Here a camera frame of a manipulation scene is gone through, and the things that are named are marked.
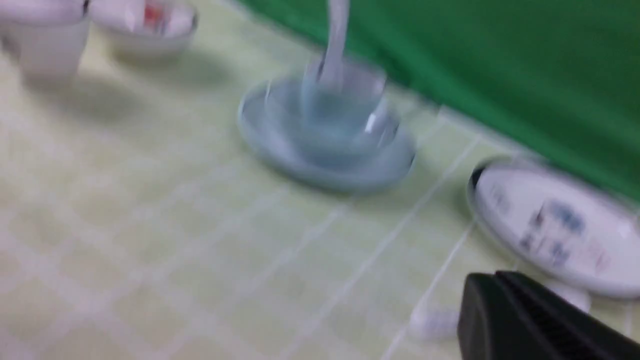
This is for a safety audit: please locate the green backdrop cloth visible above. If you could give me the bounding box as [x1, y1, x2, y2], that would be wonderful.
[235, 0, 640, 203]

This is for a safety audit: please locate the light blue cup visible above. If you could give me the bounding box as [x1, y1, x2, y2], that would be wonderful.
[300, 59, 399, 166]

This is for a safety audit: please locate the green checkered tablecloth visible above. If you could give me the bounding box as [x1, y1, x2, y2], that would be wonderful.
[0, 0, 640, 360]

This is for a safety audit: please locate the white plate with black rim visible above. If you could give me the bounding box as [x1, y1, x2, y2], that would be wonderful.
[466, 157, 639, 299]

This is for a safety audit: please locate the light blue bowl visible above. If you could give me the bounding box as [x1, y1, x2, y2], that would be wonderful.
[264, 76, 400, 167]

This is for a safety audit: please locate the white cup with black rim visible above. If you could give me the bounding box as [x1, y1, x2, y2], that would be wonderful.
[1, 0, 91, 83]

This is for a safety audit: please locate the light blue plate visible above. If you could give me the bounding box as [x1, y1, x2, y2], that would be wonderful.
[237, 77, 418, 194]

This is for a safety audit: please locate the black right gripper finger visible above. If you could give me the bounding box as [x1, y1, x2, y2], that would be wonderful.
[457, 270, 640, 360]

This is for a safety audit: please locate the white bowl with black rim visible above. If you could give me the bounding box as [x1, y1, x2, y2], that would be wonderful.
[88, 0, 200, 59]

